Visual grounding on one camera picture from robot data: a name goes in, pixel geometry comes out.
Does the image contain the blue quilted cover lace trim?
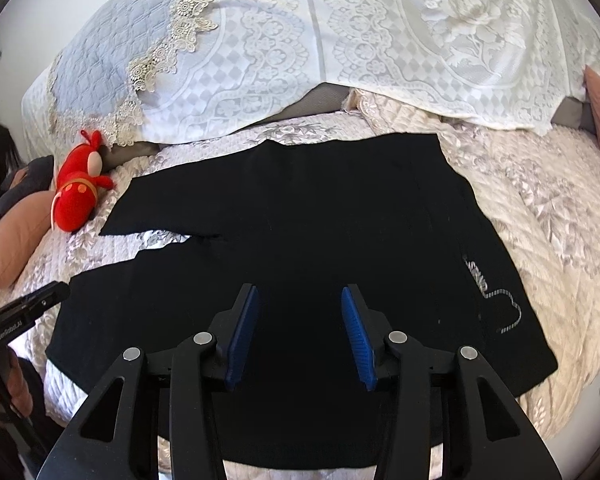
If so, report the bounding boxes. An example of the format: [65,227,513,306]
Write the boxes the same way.
[45,0,221,148]

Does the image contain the person's left hand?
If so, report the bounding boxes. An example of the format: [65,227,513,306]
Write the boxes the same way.
[0,347,28,418]

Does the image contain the dark grey cloth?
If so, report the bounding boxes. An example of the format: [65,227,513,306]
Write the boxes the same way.
[0,125,56,233]

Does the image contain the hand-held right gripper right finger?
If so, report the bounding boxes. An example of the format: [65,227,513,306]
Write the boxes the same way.
[341,284,563,480]

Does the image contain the white lace pillow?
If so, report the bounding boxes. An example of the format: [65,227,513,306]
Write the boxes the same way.
[130,0,600,136]

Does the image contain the floral quilted bedspread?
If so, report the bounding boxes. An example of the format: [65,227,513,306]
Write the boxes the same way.
[0,85,600,480]

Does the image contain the red plush toy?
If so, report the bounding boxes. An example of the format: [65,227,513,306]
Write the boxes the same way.
[52,129,116,233]

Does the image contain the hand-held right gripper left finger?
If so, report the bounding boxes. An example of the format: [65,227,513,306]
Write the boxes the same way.
[36,282,261,480]

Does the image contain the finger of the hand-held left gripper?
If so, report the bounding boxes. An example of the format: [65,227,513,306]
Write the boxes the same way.
[0,281,72,318]

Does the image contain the black pants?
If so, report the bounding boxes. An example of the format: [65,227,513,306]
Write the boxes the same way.
[45,132,558,466]

